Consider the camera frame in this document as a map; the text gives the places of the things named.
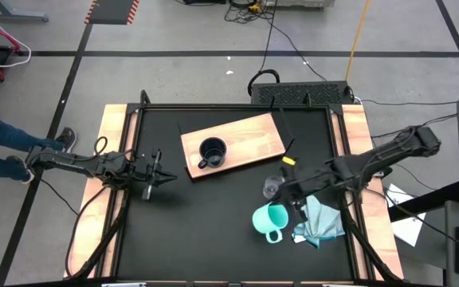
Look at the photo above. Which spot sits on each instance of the yellow tape tag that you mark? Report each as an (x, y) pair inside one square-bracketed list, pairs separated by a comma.
[(289, 160)]

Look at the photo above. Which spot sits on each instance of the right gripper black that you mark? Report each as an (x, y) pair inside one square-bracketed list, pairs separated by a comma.
[(309, 183)]

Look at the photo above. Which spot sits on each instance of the dark navy enamel mug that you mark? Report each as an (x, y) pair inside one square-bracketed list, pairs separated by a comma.
[(213, 153)]

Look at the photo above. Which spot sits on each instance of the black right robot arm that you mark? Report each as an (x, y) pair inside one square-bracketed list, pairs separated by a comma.
[(389, 153)]

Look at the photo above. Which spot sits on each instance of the black hazard-striped ramp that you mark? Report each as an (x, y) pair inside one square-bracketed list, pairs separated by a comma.
[(112, 10)]

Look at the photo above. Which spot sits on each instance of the grey metal stand base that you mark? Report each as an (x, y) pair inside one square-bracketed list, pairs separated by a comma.
[(14, 17)]

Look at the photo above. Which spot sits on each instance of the light blue cloth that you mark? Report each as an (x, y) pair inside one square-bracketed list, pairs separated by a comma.
[(325, 223)]

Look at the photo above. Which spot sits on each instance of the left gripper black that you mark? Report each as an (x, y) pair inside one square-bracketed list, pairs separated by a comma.
[(151, 175)]

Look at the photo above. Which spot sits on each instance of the teal plastic mug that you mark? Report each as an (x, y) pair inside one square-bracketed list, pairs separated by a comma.
[(263, 219)]

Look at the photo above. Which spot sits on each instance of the clear glass cup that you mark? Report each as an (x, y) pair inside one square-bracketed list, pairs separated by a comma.
[(271, 186)]

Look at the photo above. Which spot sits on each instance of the grey equipment case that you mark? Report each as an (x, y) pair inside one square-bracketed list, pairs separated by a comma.
[(297, 3)]

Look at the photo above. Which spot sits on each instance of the person's shoe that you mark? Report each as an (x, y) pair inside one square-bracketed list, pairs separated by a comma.
[(67, 138), (22, 169)]

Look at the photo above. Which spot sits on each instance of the white paper sheet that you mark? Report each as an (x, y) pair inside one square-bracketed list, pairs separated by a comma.
[(406, 227)]

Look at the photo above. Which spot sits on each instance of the wooden cutting board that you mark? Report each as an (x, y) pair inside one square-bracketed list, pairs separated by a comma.
[(249, 139)]

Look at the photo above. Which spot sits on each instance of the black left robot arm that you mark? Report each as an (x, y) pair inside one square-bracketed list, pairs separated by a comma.
[(70, 159)]

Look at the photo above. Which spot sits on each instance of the black table frame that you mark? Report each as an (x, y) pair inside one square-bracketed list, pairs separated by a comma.
[(233, 107)]

